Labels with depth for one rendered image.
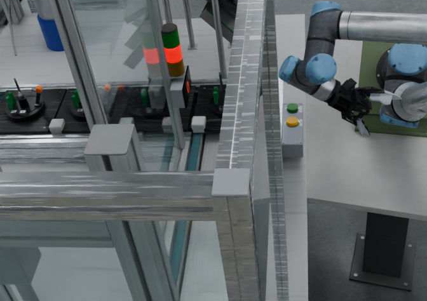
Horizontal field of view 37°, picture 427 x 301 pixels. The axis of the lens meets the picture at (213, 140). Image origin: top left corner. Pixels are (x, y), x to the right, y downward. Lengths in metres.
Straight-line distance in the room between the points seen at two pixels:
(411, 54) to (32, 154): 1.30
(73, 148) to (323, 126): 0.87
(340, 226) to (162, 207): 2.56
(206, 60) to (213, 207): 2.12
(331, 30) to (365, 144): 0.61
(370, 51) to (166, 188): 1.75
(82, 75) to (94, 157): 0.37
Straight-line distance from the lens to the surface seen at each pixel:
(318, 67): 1.66
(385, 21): 1.68
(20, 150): 2.32
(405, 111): 1.93
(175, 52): 1.83
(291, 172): 2.11
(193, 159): 2.06
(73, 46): 1.17
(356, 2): 4.62
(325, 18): 1.72
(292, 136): 2.08
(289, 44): 2.67
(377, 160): 2.16
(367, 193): 2.05
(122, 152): 0.84
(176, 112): 1.98
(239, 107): 0.60
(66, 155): 2.27
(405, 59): 1.99
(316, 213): 3.12
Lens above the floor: 2.37
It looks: 42 degrees down
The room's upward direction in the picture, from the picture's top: 8 degrees counter-clockwise
